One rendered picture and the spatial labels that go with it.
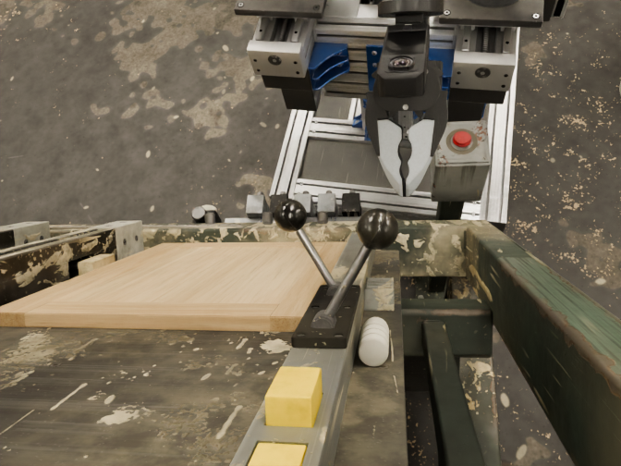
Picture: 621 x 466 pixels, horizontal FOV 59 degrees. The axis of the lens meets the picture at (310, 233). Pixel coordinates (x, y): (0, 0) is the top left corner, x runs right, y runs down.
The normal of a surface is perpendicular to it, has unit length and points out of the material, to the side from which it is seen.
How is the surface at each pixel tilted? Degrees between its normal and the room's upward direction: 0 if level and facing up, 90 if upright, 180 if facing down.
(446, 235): 33
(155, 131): 0
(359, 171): 0
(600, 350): 57
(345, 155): 0
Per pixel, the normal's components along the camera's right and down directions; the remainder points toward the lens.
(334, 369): -0.03, -0.99
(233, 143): -0.14, -0.43
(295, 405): -0.15, 0.15
